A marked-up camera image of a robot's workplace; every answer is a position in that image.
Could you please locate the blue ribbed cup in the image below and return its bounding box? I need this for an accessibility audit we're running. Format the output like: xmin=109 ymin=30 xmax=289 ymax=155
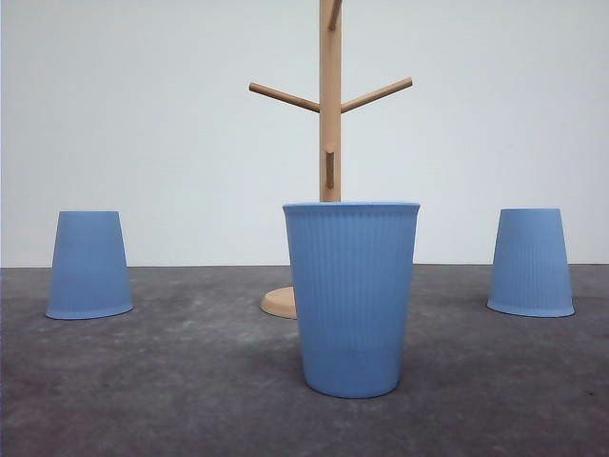
xmin=46 ymin=211 xmax=133 ymax=320
xmin=486 ymin=208 xmax=576 ymax=317
xmin=283 ymin=201 xmax=421 ymax=399

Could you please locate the wooden mug tree stand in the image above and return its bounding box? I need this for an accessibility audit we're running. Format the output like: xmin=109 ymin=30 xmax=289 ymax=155
xmin=248 ymin=0 xmax=413 ymax=320

